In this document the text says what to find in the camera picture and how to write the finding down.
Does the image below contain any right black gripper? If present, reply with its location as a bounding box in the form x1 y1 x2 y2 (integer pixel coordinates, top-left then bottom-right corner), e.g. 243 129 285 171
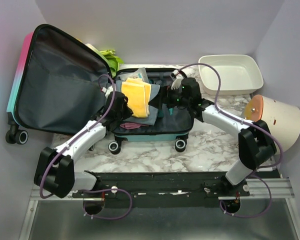
147 85 191 110

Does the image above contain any pink and teal kids suitcase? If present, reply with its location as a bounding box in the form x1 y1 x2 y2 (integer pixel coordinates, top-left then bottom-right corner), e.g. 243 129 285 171
5 24 194 151

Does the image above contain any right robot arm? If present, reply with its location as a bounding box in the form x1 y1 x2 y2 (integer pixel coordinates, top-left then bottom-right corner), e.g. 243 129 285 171
162 77 277 196

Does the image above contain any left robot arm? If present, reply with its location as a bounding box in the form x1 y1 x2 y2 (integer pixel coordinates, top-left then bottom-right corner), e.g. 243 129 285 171
33 91 133 199

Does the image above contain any purple cloth item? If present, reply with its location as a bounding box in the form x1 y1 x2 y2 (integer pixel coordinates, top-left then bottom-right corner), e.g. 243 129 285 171
120 122 144 130

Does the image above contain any yellow folded towel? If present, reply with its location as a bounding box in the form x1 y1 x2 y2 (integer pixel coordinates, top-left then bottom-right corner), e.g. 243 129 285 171
121 77 152 118

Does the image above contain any white packet in suitcase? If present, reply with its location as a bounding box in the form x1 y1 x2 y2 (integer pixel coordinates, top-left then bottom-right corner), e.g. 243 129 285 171
119 67 149 83

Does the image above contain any green leafy lettuce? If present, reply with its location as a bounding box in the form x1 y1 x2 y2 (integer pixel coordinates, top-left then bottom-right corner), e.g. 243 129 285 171
100 49 124 76

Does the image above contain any white rectangular plastic basin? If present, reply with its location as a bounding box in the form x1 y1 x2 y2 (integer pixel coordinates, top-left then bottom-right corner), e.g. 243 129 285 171
198 54 264 96

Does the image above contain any napa cabbage with yellow top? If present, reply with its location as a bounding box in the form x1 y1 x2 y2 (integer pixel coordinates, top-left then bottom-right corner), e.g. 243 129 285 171
85 43 98 53

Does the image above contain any white cylinder appliance orange lid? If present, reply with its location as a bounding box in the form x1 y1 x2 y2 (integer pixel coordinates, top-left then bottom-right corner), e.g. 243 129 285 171
242 94 300 152

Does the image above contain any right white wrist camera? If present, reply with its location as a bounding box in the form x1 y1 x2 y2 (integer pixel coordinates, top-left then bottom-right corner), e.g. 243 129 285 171
170 70 184 90

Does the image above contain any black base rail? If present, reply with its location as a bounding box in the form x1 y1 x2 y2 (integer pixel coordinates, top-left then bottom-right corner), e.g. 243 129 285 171
41 170 283 208

